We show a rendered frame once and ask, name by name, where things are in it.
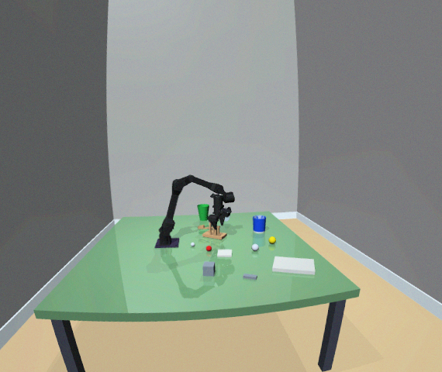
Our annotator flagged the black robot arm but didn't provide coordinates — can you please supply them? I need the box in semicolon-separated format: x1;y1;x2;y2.
158;175;235;246

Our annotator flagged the white flat square plate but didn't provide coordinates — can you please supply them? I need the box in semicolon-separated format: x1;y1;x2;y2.
217;249;232;257

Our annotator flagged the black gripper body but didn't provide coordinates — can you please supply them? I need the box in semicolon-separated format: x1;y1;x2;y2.
207;205;224;221

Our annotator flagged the dark green cup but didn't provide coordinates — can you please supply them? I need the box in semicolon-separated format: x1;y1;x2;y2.
197;204;209;221

